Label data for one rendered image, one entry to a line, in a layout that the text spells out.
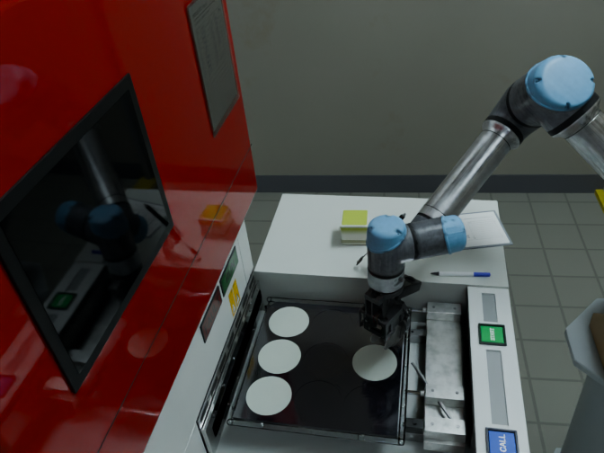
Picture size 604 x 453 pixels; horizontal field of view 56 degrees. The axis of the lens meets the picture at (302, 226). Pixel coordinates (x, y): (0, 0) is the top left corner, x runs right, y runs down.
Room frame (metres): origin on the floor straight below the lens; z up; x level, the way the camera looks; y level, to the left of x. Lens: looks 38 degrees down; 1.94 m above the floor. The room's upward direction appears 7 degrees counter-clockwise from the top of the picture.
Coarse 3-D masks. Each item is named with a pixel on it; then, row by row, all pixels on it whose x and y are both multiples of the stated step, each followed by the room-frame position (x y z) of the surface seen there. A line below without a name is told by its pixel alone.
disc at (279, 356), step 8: (272, 344) 0.90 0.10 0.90; (280, 344) 0.90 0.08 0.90; (288, 344) 0.90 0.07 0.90; (296, 344) 0.90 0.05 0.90; (264, 352) 0.88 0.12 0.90; (272, 352) 0.88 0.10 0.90; (280, 352) 0.88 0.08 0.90; (288, 352) 0.87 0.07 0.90; (296, 352) 0.87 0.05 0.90; (264, 360) 0.86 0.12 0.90; (272, 360) 0.86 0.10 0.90; (280, 360) 0.85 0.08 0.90; (288, 360) 0.85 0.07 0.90; (296, 360) 0.85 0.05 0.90; (264, 368) 0.84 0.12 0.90; (272, 368) 0.84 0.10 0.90; (280, 368) 0.83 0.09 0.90; (288, 368) 0.83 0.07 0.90
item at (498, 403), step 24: (480, 288) 0.95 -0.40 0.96; (480, 312) 0.88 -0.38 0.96; (504, 312) 0.87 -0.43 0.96; (480, 360) 0.74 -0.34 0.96; (504, 360) 0.74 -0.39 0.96; (480, 384) 0.69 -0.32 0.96; (504, 384) 0.68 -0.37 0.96; (480, 408) 0.63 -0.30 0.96; (504, 408) 0.63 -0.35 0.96; (480, 432) 0.58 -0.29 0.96
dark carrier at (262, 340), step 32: (320, 320) 0.96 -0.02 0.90; (352, 320) 0.95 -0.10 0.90; (256, 352) 0.89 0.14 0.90; (320, 352) 0.86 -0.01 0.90; (352, 352) 0.85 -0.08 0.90; (320, 384) 0.78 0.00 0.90; (352, 384) 0.77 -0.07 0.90; (384, 384) 0.76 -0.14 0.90; (256, 416) 0.71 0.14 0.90; (288, 416) 0.70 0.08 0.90; (320, 416) 0.70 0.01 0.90; (352, 416) 0.69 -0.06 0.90; (384, 416) 0.68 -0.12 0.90
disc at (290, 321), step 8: (280, 312) 1.01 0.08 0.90; (288, 312) 1.00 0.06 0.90; (296, 312) 1.00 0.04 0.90; (304, 312) 1.00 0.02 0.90; (272, 320) 0.98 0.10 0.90; (280, 320) 0.98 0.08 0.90; (288, 320) 0.98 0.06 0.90; (296, 320) 0.97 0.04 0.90; (304, 320) 0.97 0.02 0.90; (272, 328) 0.96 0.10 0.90; (280, 328) 0.95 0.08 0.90; (288, 328) 0.95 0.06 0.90; (296, 328) 0.95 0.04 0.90; (304, 328) 0.94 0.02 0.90; (288, 336) 0.92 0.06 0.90
